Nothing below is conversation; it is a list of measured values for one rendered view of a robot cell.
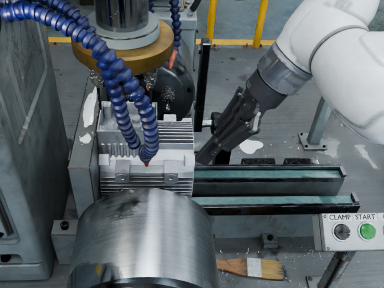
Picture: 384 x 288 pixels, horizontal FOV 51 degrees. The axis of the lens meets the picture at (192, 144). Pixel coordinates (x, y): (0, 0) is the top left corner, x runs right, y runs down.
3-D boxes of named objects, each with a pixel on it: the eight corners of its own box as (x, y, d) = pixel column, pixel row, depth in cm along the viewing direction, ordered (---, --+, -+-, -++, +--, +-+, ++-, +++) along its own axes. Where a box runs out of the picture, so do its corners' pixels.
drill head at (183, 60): (102, 152, 108) (92, 73, 91) (114, 70, 138) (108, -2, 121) (194, 152, 110) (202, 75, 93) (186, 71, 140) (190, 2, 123)
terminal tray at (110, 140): (99, 158, 84) (95, 132, 79) (104, 125, 92) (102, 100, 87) (156, 158, 85) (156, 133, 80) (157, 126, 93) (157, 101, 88)
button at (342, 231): (332, 240, 76) (336, 240, 74) (330, 224, 76) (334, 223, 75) (347, 240, 76) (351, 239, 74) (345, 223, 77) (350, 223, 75)
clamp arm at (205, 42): (191, 132, 104) (199, 43, 87) (191, 125, 106) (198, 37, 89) (205, 132, 104) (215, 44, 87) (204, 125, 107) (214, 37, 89)
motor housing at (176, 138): (103, 219, 91) (95, 159, 79) (111, 159, 105) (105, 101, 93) (190, 218, 93) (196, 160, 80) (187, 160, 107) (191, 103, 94)
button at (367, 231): (357, 239, 76) (362, 239, 74) (355, 223, 77) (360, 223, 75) (372, 239, 76) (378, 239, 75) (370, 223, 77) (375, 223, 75)
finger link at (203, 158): (225, 143, 83) (226, 145, 82) (206, 163, 86) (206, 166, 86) (213, 137, 81) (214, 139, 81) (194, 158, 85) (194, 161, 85)
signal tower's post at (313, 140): (303, 150, 131) (344, 31, 103) (297, 134, 137) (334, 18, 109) (327, 150, 132) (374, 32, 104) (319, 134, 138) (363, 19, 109)
